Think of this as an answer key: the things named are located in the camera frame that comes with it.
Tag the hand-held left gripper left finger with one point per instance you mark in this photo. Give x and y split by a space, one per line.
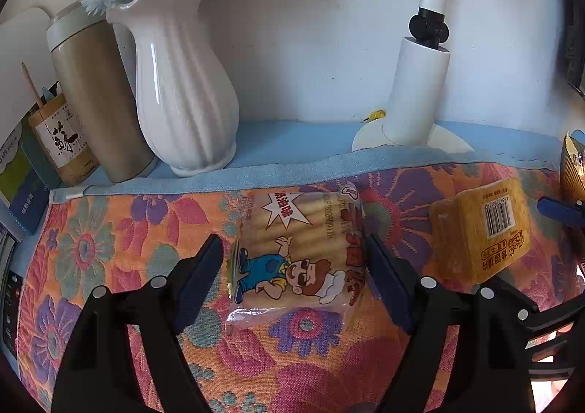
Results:
201 278

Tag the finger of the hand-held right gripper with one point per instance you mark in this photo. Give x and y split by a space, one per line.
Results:
560 319
560 211

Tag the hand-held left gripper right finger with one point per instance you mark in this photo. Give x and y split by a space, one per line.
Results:
388 282

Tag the ribbed glass bowl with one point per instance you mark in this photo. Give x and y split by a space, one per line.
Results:
571 175

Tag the yellow snack packet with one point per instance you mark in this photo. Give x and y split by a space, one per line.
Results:
470 230

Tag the clear cartoon bread packet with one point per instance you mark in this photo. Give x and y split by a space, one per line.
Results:
292 248

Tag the floral printed cloth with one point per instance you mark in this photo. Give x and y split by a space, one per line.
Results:
137 230

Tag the black flat screen television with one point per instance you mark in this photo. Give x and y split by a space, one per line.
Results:
576 65

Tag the small yellow toy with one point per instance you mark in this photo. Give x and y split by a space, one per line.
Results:
377 114

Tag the white ribbed vase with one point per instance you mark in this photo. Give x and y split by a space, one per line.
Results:
183 97

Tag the white desk lamp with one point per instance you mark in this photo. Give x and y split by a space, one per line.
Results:
416 88

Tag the blue and green box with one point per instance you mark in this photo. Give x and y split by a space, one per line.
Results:
32 193

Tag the amber jar with label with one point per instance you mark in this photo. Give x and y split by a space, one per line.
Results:
64 143

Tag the black flat device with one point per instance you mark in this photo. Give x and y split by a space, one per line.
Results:
9 303

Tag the beige thermos flask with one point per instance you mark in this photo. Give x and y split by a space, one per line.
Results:
100 111

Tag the green white booklet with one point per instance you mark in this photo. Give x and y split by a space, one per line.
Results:
11 161

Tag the thin wooden stick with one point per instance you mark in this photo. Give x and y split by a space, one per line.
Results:
32 83

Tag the white board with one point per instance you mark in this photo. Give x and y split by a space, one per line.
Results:
23 42

